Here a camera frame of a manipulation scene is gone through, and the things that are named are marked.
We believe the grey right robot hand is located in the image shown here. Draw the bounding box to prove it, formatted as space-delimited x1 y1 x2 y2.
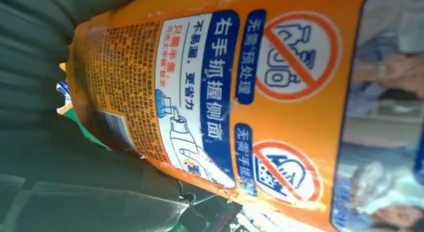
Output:
0 113 243 232

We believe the green table mat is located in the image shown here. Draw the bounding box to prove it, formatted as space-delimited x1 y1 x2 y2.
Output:
62 107 111 151

